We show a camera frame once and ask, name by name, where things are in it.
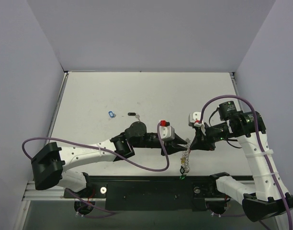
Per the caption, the black tag on keyring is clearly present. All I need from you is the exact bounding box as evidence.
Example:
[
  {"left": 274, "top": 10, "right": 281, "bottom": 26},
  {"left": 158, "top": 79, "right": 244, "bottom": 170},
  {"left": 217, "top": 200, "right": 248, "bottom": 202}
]
[{"left": 180, "top": 166, "right": 185, "bottom": 174}]

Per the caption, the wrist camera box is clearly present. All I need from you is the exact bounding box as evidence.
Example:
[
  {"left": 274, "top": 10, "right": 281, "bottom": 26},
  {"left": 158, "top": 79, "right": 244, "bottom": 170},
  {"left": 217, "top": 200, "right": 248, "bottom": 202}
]
[
  {"left": 159, "top": 120, "right": 175, "bottom": 142},
  {"left": 188, "top": 112, "right": 205, "bottom": 135}
]

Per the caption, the blue tag key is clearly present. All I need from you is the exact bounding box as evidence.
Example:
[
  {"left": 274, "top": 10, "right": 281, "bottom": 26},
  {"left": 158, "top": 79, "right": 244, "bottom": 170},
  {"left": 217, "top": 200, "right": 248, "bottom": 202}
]
[{"left": 108, "top": 111, "right": 116, "bottom": 120}]

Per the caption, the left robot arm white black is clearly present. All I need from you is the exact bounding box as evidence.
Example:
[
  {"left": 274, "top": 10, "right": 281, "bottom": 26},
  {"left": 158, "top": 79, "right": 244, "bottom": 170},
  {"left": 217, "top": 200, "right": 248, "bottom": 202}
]
[{"left": 31, "top": 120, "right": 187, "bottom": 197}]

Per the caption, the black tag key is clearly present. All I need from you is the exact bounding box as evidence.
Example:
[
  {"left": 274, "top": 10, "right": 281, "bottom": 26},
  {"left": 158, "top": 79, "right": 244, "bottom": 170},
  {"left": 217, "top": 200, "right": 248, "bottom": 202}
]
[{"left": 127, "top": 112, "right": 140, "bottom": 120}]

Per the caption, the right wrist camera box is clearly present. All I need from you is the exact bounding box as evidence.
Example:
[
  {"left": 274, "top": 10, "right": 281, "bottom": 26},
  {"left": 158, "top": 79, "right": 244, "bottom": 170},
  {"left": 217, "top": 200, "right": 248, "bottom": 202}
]
[{"left": 188, "top": 112, "right": 205, "bottom": 135}]

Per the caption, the metal keyring disc with rings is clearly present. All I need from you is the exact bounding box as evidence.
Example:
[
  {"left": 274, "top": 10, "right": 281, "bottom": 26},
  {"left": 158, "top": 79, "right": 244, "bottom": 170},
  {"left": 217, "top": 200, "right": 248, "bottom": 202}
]
[{"left": 180, "top": 138, "right": 191, "bottom": 174}]

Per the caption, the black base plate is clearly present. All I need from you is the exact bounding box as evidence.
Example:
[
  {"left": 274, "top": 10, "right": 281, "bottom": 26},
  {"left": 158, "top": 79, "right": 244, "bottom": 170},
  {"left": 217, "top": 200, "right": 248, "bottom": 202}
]
[{"left": 75, "top": 176, "right": 230, "bottom": 214}]

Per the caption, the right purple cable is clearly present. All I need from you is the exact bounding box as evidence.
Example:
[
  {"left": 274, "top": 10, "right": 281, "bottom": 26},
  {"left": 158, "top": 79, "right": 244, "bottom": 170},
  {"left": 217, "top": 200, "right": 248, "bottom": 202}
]
[{"left": 200, "top": 95, "right": 293, "bottom": 230}]

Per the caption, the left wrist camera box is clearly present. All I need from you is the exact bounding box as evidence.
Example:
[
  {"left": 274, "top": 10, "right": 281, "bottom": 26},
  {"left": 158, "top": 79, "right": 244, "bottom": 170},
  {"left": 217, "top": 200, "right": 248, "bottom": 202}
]
[{"left": 159, "top": 120, "right": 175, "bottom": 142}]

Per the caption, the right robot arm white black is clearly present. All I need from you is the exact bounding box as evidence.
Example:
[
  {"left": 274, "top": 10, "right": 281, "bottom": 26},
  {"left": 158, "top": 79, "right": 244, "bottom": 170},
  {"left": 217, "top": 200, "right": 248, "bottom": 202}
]
[{"left": 189, "top": 101, "right": 293, "bottom": 222}]

